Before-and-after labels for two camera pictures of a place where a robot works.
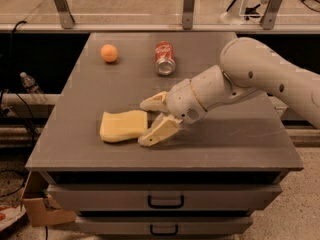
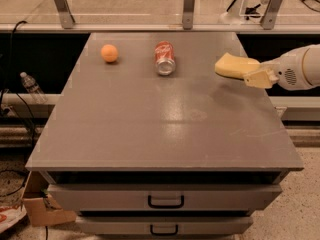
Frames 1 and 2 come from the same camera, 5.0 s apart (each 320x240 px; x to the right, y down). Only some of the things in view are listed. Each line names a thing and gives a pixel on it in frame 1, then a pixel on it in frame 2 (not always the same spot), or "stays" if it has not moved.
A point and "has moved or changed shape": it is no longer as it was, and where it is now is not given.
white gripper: x=182 y=100 → x=287 y=71
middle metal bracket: x=188 y=7 stays
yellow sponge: x=123 y=125 has moved or changed shape
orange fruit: x=109 y=52 stays
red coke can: x=165 y=58 stays
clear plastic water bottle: x=33 y=88 stays
